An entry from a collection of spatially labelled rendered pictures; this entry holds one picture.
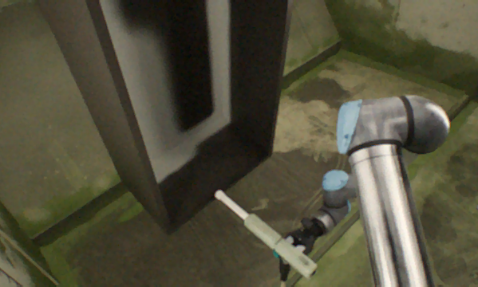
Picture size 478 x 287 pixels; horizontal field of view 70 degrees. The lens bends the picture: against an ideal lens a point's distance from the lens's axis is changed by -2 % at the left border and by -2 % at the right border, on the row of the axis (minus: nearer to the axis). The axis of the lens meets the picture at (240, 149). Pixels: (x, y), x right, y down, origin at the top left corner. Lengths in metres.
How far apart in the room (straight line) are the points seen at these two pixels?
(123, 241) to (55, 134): 0.70
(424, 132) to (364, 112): 0.13
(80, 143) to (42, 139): 0.19
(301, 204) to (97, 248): 1.14
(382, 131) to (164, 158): 1.11
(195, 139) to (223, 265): 0.64
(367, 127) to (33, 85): 1.81
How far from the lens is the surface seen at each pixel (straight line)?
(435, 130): 0.84
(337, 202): 1.36
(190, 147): 1.67
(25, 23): 2.27
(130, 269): 1.94
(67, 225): 2.21
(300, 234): 1.31
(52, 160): 2.15
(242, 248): 1.83
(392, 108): 0.80
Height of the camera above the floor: 1.61
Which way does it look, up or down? 43 degrees down
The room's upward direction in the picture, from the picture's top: 10 degrees counter-clockwise
